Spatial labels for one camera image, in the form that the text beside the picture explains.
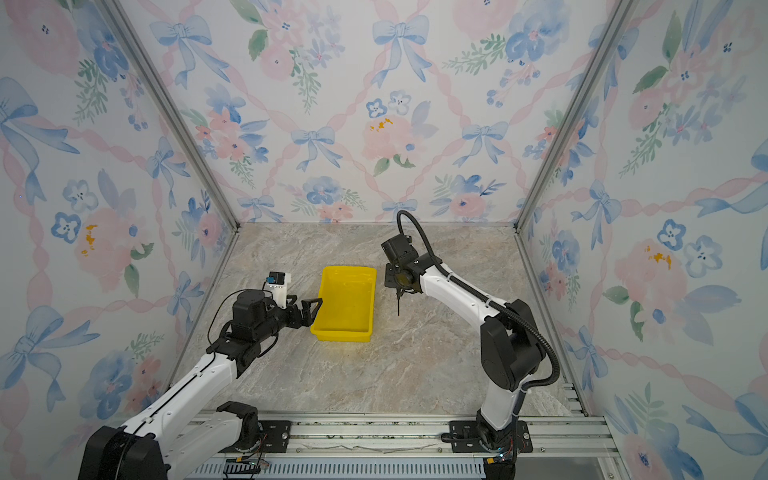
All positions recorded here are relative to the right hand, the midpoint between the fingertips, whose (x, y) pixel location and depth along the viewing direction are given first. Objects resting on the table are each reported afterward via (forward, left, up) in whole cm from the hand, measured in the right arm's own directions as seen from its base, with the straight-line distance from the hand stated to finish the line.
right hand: (395, 275), depth 90 cm
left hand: (-9, +24, +3) cm, 26 cm away
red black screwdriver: (-14, -1, +12) cm, 19 cm away
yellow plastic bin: (0, +15, -12) cm, 20 cm away
